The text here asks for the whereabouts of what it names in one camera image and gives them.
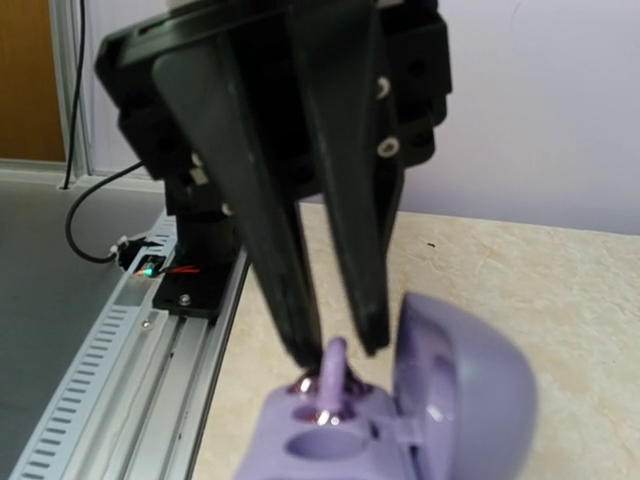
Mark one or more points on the brown wooden door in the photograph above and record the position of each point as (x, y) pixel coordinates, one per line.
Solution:
(30, 116)

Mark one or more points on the grey oval charging case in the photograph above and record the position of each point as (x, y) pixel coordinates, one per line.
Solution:
(463, 405)

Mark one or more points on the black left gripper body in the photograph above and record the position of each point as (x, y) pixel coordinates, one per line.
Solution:
(416, 55)

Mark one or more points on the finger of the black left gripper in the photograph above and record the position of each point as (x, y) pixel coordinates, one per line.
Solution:
(204, 90)
(339, 58)

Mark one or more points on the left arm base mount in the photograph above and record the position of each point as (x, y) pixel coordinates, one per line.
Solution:
(206, 251)

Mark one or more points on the front aluminium rail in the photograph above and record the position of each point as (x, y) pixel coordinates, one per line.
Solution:
(134, 401)

